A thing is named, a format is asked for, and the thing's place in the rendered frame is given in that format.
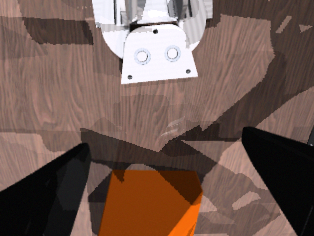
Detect white housing plate with two holes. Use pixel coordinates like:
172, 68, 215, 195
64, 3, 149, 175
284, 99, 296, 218
121, 24, 198, 84

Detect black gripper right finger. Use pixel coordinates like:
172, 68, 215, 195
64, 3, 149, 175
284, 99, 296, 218
242, 126, 314, 236

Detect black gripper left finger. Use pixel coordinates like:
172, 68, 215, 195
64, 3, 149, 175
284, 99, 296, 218
0, 143, 92, 236

